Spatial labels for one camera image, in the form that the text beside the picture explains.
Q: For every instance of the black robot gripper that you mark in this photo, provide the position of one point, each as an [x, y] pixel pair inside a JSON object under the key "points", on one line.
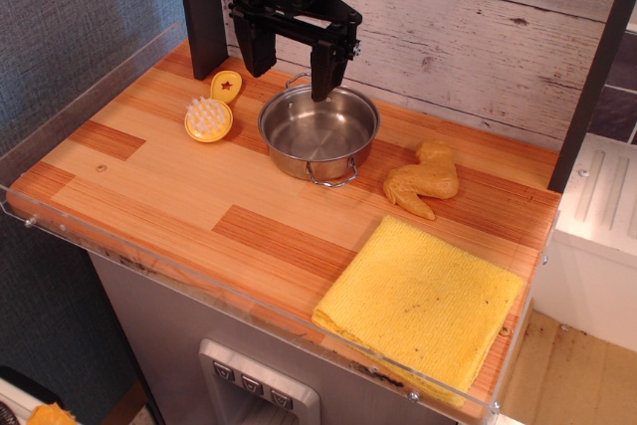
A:
{"points": [[330, 26]]}

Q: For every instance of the dark shelf post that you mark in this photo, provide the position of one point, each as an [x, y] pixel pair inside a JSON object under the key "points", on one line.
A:
{"points": [[206, 35], [606, 51]]}

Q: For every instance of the yellow towel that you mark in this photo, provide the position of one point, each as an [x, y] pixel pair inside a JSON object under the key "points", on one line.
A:
{"points": [[432, 310]]}

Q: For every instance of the dark right shelf post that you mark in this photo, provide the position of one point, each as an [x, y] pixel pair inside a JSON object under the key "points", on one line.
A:
{"points": [[606, 51]]}

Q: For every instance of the clear acrylic table guard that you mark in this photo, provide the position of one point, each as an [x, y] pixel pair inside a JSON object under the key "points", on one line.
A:
{"points": [[197, 242]]}

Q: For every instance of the yellow object bottom left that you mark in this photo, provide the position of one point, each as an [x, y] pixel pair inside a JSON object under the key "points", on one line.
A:
{"points": [[51, 414]]}

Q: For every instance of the silver dispenser panel with buttons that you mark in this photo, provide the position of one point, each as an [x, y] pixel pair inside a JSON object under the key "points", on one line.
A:
{"points": [[254, 387]]}

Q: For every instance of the stainless steel pot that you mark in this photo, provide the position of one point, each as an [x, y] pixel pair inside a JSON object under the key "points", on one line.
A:
{"points": [[323, 142]]}

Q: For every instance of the white cabinet at right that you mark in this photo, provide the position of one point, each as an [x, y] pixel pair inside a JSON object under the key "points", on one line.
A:
{"points": [[587, 279]]}

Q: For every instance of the yellow scrub brush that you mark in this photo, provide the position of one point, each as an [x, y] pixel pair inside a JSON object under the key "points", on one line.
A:
{"points": [[209, 119]]}

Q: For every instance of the yellow toy chicken wing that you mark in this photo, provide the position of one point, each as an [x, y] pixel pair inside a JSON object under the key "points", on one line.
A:
{"points": [[435, 176]]}

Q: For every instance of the dark left shelf post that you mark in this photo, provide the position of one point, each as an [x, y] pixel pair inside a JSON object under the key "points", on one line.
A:
{"points": [[206, 35]]}

